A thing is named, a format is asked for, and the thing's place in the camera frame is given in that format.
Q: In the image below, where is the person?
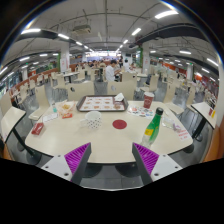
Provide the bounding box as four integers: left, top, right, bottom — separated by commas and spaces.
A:
105, 59, 123, 83

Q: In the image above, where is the small red card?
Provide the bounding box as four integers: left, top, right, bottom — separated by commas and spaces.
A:
30, 122, 45, 136

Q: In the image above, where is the white paper receipt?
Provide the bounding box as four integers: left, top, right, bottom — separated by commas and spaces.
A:
41, 112, 59, 123

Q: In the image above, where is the white leaflet with red print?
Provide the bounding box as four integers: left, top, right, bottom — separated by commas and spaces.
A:
175, 128, 193, 143

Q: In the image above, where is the beige neighbouring table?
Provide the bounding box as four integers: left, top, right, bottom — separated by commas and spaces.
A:
0, 106, 43, 166
191, 101, 218, 141

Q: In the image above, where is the red paper cup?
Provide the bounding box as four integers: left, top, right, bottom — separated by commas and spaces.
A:
143, 91, 155, 110

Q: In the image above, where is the ceiling air conditioner unit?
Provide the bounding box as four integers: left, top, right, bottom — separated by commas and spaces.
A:
71, 24, 92, 36

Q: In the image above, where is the group of beige chairs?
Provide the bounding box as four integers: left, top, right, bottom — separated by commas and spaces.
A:
0, 66, 214, 125

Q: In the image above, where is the brown food tray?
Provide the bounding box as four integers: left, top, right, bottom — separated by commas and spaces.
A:
75, 94, 130, 113

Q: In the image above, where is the flat round red coaster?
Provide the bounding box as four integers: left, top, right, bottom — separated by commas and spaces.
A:
112, 119, 128, 131

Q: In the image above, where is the group of ceiling lights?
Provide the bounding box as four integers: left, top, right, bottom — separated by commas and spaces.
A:
0, 9, 219, 84

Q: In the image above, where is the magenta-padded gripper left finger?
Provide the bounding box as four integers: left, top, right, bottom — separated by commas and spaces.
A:
40, 142, 93, 186

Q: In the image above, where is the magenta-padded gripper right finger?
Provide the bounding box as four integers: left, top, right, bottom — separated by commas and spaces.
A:
131, 142, 184, 186

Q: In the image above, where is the white polka-dot mug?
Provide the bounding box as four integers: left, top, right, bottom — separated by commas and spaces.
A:
79, 110, 103, 130

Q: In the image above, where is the green plastic drink bottle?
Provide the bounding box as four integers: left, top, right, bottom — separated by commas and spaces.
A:
139, 107, 165, 149

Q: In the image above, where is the crumpled white napkin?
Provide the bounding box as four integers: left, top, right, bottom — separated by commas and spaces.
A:
113, 92, 126, 102

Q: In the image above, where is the clear plastic bag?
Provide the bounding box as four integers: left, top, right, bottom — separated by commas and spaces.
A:
162, 116, 183, 132

